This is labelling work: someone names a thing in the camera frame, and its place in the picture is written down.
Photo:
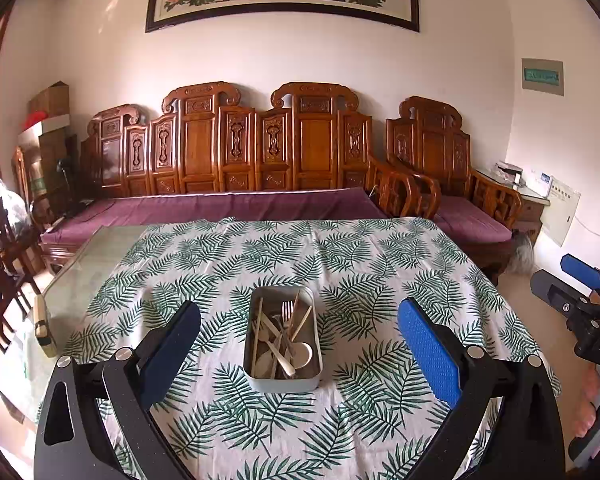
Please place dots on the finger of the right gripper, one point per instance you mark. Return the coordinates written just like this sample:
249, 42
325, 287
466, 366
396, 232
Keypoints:
581, 271
557, 294

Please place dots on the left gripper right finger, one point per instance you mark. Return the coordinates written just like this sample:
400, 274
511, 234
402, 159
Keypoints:
526, 441

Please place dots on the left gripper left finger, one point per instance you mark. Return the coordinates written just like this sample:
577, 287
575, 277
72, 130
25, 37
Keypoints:
72, 442

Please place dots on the large white plastic spoon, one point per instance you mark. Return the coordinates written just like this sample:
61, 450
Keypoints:
265, 367

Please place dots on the metal spoon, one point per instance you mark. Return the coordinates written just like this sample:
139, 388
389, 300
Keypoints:
281, 348

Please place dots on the small white plastic spoon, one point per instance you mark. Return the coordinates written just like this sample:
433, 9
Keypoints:
300, 353

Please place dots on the cream chopstick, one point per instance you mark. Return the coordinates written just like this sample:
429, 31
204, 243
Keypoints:
304, 318

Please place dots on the cream plastic fork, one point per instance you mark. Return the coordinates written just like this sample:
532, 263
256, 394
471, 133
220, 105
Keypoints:
282, 322

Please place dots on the brown wooden chopstick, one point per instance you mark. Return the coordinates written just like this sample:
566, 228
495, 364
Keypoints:
256, 336

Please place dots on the person's right hand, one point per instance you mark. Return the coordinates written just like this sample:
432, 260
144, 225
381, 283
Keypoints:
586, 411

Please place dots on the wooden side table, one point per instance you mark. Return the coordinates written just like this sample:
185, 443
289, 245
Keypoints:
529, 219

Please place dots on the purple armchair cushion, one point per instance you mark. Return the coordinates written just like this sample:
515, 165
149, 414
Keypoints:
465, 223

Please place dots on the palm leaf tablecloth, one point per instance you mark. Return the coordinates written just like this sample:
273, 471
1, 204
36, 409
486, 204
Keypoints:
372, 411

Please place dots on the carved wooden armchair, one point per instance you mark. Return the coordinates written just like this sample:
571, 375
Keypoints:
428, 142

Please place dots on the purple bench cushion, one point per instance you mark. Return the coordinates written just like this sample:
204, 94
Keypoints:
346, 204

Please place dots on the grey metal tray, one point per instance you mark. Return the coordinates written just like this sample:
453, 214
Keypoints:
308, 377

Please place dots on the carved wooden sofa bench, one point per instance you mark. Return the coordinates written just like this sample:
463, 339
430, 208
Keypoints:
313, 138

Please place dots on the stacked cardboard boxes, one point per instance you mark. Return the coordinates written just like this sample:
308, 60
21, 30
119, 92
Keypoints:
42, 145

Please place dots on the white wall panel box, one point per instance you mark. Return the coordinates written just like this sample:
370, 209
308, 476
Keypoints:
558, 215

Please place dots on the green wall sign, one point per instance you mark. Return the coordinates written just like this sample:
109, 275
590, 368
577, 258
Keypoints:
545, 76

